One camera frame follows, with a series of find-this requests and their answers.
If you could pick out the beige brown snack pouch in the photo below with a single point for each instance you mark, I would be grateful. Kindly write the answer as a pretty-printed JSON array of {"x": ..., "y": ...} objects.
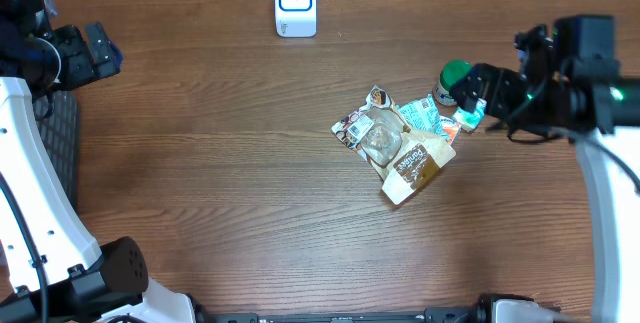
[{"x": 405, "y": 157}]

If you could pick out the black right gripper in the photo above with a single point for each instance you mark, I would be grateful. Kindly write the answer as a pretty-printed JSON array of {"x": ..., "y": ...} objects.
[{"x": 498, "y": 85}]

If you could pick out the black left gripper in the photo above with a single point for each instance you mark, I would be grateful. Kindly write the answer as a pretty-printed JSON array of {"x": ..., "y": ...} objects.
[{"x": 83, "y": 55}]

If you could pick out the white barcode scanner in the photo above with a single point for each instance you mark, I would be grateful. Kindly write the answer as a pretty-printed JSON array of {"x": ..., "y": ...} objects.
[{"x": 295, "y": 18}]

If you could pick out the dark grey mesh basket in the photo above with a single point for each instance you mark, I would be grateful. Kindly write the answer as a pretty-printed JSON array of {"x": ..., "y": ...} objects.
[{"x": 60, "y": 136}]

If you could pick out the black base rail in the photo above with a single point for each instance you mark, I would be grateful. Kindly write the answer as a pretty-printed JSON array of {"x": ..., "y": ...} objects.
[{"x": 490, "y": 307}]

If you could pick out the orange white snack packet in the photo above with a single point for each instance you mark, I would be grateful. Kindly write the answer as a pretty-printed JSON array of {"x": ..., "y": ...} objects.
[{"x": 450, "y": 129}]

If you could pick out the teal tissue packet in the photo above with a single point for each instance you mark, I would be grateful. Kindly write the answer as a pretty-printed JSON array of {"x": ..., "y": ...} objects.
[{"x": 423, "y": 114}]

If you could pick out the green lid seasoning jar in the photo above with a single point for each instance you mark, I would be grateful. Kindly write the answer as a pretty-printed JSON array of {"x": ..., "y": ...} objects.
[{"x": 451, "y": 73}]

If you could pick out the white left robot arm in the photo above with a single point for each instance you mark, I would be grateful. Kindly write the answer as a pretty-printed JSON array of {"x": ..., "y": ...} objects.
[{"x": 57, "y": 269}]

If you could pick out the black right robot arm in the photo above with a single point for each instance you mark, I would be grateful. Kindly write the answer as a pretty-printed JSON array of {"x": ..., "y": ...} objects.
[{"x": 607, "y": 148}]

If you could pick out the small teal white packet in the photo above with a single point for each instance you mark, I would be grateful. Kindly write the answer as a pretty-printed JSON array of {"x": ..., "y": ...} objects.
[{"x": 469, "y": 121}]

